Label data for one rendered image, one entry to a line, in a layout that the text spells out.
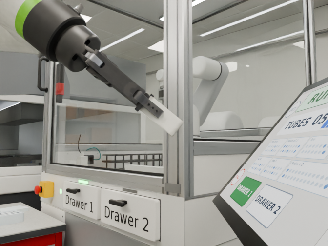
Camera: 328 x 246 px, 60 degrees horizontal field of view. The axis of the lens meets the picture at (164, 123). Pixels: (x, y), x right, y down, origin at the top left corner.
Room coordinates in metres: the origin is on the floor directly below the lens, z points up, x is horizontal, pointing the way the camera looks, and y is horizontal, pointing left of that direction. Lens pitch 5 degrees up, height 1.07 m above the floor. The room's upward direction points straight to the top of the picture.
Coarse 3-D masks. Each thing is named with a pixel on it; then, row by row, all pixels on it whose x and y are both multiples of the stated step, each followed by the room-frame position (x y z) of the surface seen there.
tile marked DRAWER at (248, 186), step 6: (246, 180) 0.49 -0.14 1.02; (252, 180) 0.46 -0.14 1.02; (240, 186) 0.49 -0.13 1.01; (246, 186) 0.46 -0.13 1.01; (252, 186) 0.44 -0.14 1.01; (258, 186) 0.42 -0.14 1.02; (234, 192) 0.50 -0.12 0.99; (240, 192) 0.47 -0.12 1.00; (246, 192) 0.44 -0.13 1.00; (252, 192) 0.42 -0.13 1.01; (234, 198) 0.48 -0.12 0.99; (240, 198) 0.45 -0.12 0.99; (246, 198) 0.43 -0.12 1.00; (240, 204) 0.43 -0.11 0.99
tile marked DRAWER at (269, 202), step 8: (264, 192) 0.38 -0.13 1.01; (272, 192) 0.36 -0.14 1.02; (280, 192) 0.34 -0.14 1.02; (288, 192) 0.32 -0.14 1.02; (256, 200) 0.39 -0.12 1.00; (264, 200) 0.37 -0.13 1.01; (272, 200) 0.34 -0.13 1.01; (280, 200) 0.33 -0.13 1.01; (288, 200) 0.31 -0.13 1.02; (248, 208) 0.39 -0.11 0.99; (256, 208) 0.37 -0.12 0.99; (264, 208) 0.35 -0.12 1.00; (272, 208) 0.33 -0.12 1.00; (280, 208) 0.31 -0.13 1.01; (256, 216) 0.35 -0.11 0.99; (264, 216) 0.33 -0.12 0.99; (272, 216) 0.32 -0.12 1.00; (264, 224) 0.32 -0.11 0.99
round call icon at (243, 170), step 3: (243, 168) 0.56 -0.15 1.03; (240, 171) 0.56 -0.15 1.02; (243, 171) 0.55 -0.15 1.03; (237, 174) 0.57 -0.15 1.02; (240, 174) 0.55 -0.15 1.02; (243, 174) 0.53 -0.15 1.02; (234, 177) 0.57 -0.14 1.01; (237, 177) 0.55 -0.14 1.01; (240, 177) 0.53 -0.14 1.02; (234, 180) 0.56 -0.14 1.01; (237, 180) 0.54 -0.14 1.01; (231, 183) 0.56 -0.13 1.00; (234, 183) 0.54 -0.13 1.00
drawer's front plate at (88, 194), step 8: (64, 184) 1.23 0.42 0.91; (72, 184) 1.17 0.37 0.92; (80, 184) 1.12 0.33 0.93; (64, 192) 1.22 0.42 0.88; (80, 192) 1.12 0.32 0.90; (88, 192) 1.07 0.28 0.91; (96, 192) 1.02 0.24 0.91; (64, 200) 1.22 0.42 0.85; (72, 200) 1.17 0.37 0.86; (80, 200) 1.12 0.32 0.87; (88, 200) 1.07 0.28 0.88; (96, 200) 1.02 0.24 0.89; (72, 208) 1.16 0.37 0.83; (80, 208) 1.11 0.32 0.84; (88, 208) 1.07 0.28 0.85; (96, 208) 1.02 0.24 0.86; (88, 216) 1.06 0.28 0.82; (96, 216) 1.02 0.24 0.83
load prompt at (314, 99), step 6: (318, 90) 0.49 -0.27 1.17; (324, 90) 0.46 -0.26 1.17; (312, 96) 0.50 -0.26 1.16; (318, 96) 0.47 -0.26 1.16; (324, 96) 0.44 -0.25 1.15; (306, 102) 0.50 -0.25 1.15; (312, 102) 0.47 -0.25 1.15; (318, 102) 0.45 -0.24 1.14; (324, 102) 0.42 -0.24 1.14; (300, 108) 0.51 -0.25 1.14; (306, 108) 0.48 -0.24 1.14
